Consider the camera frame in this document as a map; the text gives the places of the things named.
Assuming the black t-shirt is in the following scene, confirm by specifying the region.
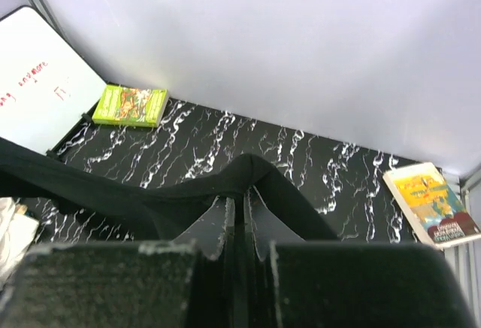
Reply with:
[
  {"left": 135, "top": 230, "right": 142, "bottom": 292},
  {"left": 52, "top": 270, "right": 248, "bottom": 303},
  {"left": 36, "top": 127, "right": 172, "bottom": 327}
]
[{"left": 1, "top": 139, "right": 337, "bottom": 240}]

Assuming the white folded t-shirt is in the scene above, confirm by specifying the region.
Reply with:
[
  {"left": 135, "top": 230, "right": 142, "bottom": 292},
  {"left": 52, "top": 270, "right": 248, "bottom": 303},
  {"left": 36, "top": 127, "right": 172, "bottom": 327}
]
[{"left": 1, "top": 197, "right": 39, "bottom": 288}]

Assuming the green paperback book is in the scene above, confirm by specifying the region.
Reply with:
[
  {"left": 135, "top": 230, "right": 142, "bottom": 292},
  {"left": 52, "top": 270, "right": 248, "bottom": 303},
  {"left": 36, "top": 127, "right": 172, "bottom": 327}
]
[{"left": 92, "top": 84, "right": 169, "bottom": 127}]

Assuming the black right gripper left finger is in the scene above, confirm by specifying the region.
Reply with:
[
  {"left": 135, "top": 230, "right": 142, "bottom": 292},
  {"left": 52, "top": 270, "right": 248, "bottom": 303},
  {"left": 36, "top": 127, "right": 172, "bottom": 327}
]
[{"left": 174, "top": 197, "right": 235, "bottom": 260}]

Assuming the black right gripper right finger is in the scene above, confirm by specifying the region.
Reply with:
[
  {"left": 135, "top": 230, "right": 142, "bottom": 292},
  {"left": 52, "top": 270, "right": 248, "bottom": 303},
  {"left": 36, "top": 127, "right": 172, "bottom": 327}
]
[{"left": 244, "top": 187, "right": 304, "bottom": 260}]

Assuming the white whiteboard red writing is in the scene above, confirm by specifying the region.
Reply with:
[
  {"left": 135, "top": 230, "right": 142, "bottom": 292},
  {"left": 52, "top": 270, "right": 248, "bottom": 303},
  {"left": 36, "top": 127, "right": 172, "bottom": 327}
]
[{"left": 1, "top": 7, "right": 106, "bottom": 154}]

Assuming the yellow paperback book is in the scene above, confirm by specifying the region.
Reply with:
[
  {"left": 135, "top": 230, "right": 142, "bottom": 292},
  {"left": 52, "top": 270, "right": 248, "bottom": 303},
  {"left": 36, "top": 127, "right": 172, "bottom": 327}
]
[{"left": 383, "top": 162, "right": 480, "bottom": 250}]

